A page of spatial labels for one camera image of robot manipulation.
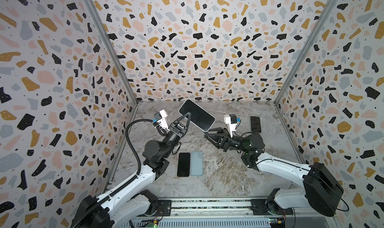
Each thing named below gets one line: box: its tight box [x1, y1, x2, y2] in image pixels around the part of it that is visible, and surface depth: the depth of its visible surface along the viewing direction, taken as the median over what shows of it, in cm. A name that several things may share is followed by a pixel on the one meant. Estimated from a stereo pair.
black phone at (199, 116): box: [178, 99, 216, 132], surface depth 62 cm
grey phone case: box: [190, 151, 204, 177], surface depth 90 cm
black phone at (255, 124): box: [250, 116, 262, 133], surface depth 112 cm
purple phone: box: [177, 152, 191, 177], surface depth 90 cm
